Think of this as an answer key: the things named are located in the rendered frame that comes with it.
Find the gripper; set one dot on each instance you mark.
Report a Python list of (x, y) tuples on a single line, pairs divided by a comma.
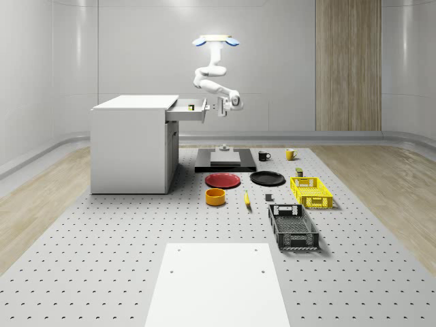
[(222, 106)]

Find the puzzle cube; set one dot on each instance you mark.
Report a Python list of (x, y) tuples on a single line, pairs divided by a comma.
[(191, 107)]

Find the white drawer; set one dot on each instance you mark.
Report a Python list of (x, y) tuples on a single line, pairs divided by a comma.
[(184, 116)]

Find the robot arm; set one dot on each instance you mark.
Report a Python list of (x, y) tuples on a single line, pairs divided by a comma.
[(211, 71)]

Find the black stove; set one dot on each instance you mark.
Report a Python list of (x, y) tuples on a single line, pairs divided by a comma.
[(225, 163)]

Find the black mug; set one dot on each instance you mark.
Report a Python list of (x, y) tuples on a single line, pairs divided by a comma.
[(263, 156)]

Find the drone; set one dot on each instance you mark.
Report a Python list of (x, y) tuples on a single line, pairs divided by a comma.
[(216, 38)]

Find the red plate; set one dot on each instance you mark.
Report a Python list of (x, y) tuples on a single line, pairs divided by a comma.
[(223, 180)]

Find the yellow mug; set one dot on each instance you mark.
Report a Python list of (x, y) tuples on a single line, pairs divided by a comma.
[(290, 154)]

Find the black plate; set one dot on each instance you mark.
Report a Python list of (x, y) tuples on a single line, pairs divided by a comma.
[(267, 178)]

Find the yellow bowl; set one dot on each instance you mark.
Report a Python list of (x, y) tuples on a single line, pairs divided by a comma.
[(215, 199)]

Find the banana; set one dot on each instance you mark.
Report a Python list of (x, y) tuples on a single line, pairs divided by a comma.
[(247, 200)]

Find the flat-sided can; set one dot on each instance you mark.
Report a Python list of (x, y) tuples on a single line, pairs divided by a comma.
[(299, 173)]

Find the white cabinet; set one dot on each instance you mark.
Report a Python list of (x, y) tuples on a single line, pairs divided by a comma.
[(129, 150)]

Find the grey cube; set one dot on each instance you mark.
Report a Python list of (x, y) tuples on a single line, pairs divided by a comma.
[(269, 197)]

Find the yellow basket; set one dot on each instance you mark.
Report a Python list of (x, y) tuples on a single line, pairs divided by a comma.
[(313, 201)]

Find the dark grey basket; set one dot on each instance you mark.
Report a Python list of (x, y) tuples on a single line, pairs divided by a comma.
[(296, 240)]

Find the white board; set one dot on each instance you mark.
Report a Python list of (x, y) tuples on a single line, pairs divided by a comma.
[(218, 286)]

